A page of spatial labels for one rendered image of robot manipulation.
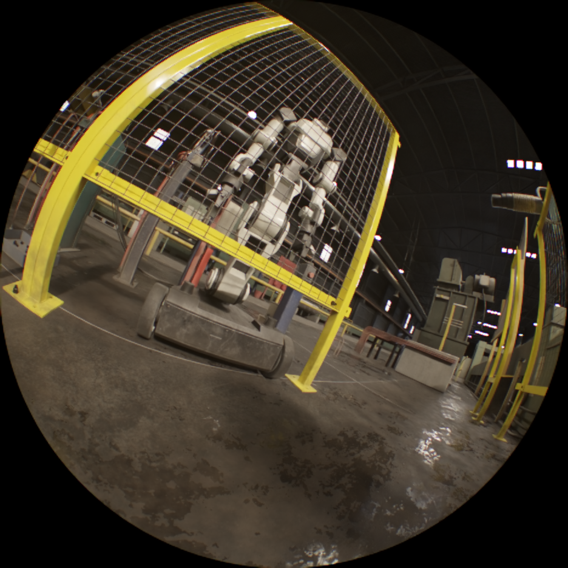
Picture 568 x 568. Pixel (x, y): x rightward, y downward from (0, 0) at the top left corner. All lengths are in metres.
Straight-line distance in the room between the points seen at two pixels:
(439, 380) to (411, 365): 0.57
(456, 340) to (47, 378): 4.43
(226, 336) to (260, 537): 0.58
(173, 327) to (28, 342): 0.46
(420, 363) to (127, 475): 3.47
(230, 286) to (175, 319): 0.33
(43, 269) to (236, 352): 0.71
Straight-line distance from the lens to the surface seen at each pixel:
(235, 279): 0.85
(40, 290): 0.72
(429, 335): 4.26
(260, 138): 1.11
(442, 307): 4.41
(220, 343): 0.68
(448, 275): 4.71
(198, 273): 1.70
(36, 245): 0.72
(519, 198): 2.46
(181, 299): 0.65
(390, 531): 0.52
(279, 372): 0.79
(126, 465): 0.38
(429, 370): 3.45
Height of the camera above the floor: 0.33
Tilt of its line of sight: 5 degrees up
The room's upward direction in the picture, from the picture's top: 25 degrees clockwise
